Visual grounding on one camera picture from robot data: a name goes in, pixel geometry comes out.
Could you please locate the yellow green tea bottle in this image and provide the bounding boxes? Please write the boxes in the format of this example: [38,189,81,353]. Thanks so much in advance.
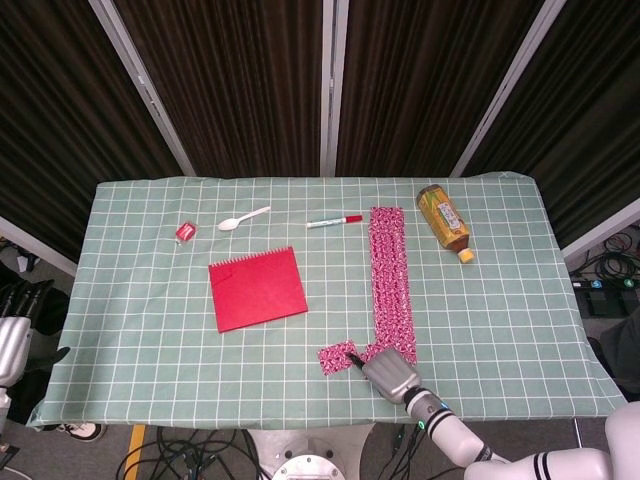
[416,183,475,265]

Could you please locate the white marker with red cap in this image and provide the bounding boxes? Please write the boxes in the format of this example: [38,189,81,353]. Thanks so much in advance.
[306,214,364,230]

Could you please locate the yellow floor tape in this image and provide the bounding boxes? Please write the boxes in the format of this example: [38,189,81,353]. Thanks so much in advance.
[122,424,148,480]

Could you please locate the red spiral notebook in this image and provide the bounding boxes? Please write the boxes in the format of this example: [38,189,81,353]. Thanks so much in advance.
[207,245,310,334]

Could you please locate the green grid tablecloth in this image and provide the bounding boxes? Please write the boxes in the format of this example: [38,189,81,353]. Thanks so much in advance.
[27,171,629,431]

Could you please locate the black foot pedal box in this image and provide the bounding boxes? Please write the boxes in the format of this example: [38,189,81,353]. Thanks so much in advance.
[569,277,640,317]

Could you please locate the dark ribbed partition panel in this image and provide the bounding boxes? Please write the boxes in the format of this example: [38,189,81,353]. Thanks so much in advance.
[0,0,184,264]
[335,0,546,177]
[113,0,325,177]
[462,0,640,249]

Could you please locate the black floor cable bundle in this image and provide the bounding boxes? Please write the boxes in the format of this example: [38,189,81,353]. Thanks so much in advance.
[117,424,271,480]

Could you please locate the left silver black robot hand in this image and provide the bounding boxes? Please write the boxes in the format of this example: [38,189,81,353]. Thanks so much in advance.
[0,279,71,389]

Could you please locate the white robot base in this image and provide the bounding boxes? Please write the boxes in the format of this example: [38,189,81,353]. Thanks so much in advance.
[247,424,374,480]

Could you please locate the tangled black cables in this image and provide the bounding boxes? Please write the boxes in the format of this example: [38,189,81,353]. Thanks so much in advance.
[579,227,640,281]

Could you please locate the white plastic spoon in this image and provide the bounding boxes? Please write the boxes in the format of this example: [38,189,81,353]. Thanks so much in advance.
[217,205,272,233]

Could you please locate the white partition rail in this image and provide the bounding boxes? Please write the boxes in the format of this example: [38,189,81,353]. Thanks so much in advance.
[0,215,79,277]
[562,197,640,261]

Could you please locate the white black sneaker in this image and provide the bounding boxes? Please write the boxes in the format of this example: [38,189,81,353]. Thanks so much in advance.
[42,421,109,444]

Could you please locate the black cable with inline switch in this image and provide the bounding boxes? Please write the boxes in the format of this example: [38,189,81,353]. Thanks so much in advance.
[372,423,432,480]

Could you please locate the dark grey seat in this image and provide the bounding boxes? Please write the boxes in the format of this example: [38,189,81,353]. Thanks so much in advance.
[589,312,640,399]

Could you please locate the red patterned knitted strip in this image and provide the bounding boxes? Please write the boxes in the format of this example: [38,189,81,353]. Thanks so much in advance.
[359,205,419,367]

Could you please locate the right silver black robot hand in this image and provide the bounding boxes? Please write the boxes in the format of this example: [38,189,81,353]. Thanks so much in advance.
[346,348,424,405]

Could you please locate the white partition post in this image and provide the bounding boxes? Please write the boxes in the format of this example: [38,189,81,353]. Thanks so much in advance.
[449,0,569,178]
[319,0,350,177]
[88,0,196,177]

